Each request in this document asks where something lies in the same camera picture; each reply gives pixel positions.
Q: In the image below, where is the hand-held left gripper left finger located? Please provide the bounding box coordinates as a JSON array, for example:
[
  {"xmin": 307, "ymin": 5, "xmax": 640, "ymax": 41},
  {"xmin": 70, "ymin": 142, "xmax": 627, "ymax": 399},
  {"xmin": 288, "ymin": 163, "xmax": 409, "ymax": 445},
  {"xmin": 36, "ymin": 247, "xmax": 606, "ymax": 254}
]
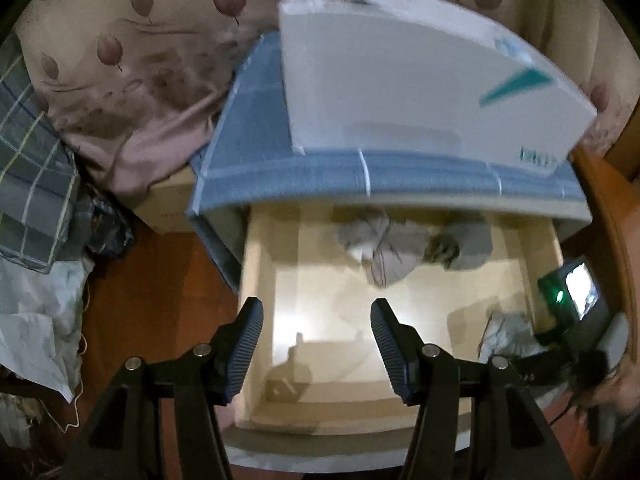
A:
[{"xmin": 60, "ymin": 296, "xmax": 265, "ymax": 480}]

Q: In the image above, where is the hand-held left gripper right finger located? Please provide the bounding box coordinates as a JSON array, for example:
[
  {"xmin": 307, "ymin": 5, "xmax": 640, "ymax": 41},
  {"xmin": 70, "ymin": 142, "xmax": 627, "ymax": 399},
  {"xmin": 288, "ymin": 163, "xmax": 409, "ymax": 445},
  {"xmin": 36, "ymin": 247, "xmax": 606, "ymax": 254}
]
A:
[{"xmin": 370, "ymin": 297, "xmax": 573, "ymax": 480}]

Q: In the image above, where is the pale blue-grey underwear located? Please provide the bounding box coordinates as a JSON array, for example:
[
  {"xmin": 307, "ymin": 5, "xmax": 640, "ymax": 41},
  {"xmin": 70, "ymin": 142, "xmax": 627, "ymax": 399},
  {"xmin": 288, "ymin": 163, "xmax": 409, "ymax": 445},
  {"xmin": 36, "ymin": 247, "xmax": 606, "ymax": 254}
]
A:
[{"xmin": 480, "ymin": 310, "xmax": 546, "ymax": 361}]

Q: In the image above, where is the wooden drawer with grey front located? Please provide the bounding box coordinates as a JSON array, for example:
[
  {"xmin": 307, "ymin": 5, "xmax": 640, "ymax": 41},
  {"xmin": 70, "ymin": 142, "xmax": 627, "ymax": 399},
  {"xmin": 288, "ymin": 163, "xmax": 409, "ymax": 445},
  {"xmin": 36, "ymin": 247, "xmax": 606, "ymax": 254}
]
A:
[{"xmin": 220, "ymin": 202, "xmax": 566, "ymax": 473}]

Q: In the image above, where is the grey dark-patterned underwear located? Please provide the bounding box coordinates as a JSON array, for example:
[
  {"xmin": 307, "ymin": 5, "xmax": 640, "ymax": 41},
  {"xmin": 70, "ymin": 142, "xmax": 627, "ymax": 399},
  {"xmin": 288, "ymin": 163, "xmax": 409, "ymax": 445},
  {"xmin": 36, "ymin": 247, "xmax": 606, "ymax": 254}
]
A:
[{"xmin": 425, "ymin": 222, "xmax": 493, "ymax": 271}]

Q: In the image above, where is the white cardboard box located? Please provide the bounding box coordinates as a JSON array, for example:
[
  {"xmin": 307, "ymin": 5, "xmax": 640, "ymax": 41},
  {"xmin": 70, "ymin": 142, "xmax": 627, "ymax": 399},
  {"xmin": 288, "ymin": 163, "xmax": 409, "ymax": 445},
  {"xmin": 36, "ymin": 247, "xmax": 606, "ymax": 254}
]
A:
[{"xmin": 277, "ymin": 0, "xmax": 598, "ymax": 177}]

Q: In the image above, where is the person's right hand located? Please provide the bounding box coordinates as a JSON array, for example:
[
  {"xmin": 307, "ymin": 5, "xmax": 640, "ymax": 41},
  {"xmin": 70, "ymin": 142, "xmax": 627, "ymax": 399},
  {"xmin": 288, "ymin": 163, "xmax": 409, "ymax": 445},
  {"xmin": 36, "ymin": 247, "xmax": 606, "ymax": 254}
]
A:
[{"xmin": 602, "ymin": 360, "xmax": 640, "ymax": 416}]

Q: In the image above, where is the brown cardboard carton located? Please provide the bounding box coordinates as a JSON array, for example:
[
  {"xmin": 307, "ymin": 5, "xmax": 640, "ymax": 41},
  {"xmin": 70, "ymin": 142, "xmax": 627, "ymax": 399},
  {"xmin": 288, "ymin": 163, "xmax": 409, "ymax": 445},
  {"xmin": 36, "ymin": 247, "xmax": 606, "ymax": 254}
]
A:
[{"xmin": 132, "ymin": 165, "xmax": 206, "ymax": 233}]

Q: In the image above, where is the blue checked cloth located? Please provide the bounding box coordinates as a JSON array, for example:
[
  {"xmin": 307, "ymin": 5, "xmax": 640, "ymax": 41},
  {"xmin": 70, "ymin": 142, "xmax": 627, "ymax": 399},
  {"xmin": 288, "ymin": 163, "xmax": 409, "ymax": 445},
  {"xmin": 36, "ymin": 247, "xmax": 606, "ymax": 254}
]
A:
[{"xmin": 186, "ymin": 30, "xmax": 593, "ymax": 221}]

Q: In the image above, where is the dark printed plastic bag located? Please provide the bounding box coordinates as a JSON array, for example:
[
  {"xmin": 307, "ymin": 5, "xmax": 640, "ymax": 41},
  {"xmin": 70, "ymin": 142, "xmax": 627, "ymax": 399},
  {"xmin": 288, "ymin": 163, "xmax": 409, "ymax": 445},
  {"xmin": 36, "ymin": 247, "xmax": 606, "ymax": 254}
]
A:
[{"xmin": 75, "ymin": 190, "xmax": 136, "ymax": 261}]

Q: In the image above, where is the white crumpled cloth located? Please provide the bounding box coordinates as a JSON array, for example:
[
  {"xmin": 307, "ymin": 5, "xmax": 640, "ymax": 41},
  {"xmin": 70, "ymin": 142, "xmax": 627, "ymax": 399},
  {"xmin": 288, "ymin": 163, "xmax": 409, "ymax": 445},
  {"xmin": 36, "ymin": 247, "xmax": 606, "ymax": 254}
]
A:
[{"xmin": 0, "ymin": 255, "xmax": 93, "ymax": 406}]

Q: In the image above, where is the pale floral cloth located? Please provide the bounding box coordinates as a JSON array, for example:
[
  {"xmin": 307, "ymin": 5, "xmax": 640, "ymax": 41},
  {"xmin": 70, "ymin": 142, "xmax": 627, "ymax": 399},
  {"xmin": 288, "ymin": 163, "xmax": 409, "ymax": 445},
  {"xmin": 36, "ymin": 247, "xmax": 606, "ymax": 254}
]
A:
[{"xmin": 0, "ymin": 390, "xmax": 56, "ymax": 456}]

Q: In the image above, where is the grey plaid cloth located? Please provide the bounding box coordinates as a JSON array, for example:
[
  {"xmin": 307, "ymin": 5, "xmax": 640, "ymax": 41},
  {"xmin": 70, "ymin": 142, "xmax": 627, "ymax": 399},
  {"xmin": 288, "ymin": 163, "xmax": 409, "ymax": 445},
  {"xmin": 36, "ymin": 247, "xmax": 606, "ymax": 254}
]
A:
[{"xmin": 0, "ymin": 35, "xmax": 81, "ymax": 273}]

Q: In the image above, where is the orange wooden bed frame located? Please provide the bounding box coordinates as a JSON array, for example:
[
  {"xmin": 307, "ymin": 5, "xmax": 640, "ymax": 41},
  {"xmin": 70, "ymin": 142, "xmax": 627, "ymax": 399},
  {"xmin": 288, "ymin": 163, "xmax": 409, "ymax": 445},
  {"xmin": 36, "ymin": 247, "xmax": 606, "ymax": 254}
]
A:
[{"xmin": 570, "ymin": 145, "xmax": 640, "ymax": 461}]

